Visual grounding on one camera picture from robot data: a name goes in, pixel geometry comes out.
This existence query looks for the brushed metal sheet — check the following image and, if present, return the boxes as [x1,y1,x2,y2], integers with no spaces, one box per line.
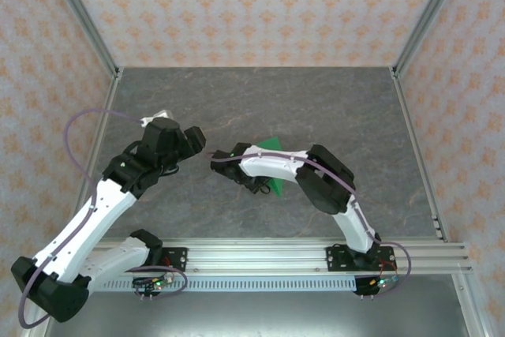
[43,291,470,337]

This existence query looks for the small circuit board with LEDs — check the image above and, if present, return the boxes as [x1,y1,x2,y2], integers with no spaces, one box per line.
[132,275,175,291]
[366,275,398,290]

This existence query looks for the thin black right gripper cable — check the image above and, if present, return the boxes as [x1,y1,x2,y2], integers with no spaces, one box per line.
[252,178,274,196]

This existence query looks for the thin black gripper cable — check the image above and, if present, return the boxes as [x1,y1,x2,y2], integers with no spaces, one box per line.
[157,161,181,177]
[252,178,274,196]

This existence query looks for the thin black left gripper cable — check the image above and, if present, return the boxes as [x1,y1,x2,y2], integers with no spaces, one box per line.
[157,161,181,177]

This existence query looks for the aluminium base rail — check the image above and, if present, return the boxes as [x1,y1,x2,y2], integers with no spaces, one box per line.
[92,237,473,275]

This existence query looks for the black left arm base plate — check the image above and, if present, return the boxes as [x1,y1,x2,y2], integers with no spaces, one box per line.
[157,247,189,274]

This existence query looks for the slotted grey cable duct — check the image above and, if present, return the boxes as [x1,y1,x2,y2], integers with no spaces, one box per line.
[88,277,355,294]

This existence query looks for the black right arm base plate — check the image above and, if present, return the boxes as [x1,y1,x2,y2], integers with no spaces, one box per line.
[326,245,395,273]

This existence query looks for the aluminium frame post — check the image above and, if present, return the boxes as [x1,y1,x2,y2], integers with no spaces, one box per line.
[40,0,122,80]
[391,0,471,80]

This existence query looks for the aluminium frame bar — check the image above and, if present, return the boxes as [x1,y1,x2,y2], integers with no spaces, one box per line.
[19,313,60,337]
[451,273,490,337]

